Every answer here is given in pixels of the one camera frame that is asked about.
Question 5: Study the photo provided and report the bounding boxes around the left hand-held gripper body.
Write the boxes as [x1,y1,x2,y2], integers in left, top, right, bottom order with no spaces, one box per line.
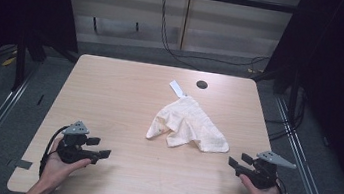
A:
[54,118,104,169]

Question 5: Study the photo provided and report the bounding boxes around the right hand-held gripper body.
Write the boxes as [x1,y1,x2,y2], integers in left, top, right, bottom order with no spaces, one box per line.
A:
[246,148,300,194]

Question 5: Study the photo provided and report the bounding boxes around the cream towel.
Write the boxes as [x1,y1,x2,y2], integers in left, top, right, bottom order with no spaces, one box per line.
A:
[144,90,237,156]

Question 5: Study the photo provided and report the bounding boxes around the person's left hand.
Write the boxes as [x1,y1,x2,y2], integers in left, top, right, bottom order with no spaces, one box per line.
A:
[37,135,95,194]

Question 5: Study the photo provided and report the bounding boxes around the grey floor tape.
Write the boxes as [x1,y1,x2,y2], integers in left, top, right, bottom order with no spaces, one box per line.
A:
[13,158,34,171]

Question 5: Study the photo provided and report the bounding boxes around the black table grommet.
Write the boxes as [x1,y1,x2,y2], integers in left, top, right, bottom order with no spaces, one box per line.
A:
[194,79,209,91]

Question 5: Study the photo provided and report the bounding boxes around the white towel tag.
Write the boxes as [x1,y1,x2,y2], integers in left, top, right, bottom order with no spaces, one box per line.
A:
[167,79,190,100]

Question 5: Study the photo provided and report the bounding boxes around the yellow floor scrap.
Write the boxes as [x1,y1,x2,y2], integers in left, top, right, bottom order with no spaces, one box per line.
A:
[1,54,18,68]

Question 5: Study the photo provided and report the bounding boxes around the black curtain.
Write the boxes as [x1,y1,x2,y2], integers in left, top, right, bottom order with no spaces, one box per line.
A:
[246,0,344,194]
[0,0,86,125]

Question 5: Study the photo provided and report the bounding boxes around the left hand-held gripper cable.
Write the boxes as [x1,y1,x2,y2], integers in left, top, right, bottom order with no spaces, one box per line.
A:
[37,122,70,181]

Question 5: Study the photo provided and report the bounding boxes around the black floor cables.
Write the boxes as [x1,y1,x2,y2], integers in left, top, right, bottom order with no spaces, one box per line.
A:
[261,84,310,146]

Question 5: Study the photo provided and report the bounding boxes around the black stand post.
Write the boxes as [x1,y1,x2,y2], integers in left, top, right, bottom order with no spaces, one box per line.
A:
[10,34,32,94]

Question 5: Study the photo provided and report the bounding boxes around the black wall cable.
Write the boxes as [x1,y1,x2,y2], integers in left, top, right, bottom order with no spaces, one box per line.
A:
[152,0,278,80]

